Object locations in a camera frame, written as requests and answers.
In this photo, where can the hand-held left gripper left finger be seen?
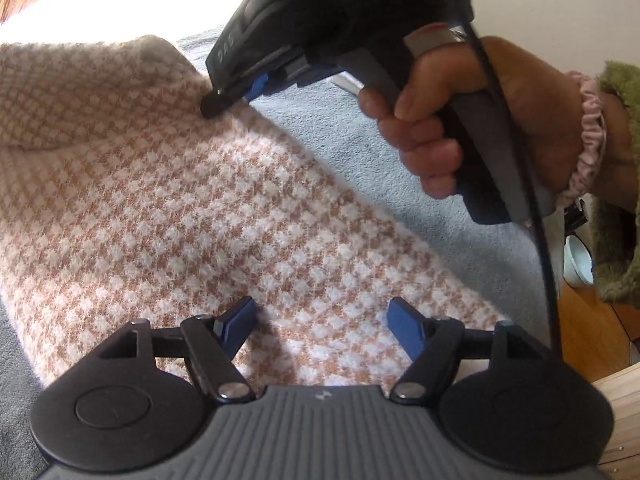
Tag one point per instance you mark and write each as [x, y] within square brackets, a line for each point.
[240, 320]

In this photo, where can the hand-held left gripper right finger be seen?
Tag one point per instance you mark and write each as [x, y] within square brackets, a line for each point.
[407, 322]

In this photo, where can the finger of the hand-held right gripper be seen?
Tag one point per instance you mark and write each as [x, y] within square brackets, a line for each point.
[216, 105]
[256, 87]

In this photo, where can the beige houndstooth knit cardigan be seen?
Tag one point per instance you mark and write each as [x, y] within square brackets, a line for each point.
[175, 210]

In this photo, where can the person's right hand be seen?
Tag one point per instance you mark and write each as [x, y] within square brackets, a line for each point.
[525, 100]

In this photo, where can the white bowl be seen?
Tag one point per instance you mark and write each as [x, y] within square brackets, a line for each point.
[575, 260]

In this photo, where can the pink scrunchie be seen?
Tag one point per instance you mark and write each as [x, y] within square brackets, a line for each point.
[592, 130]

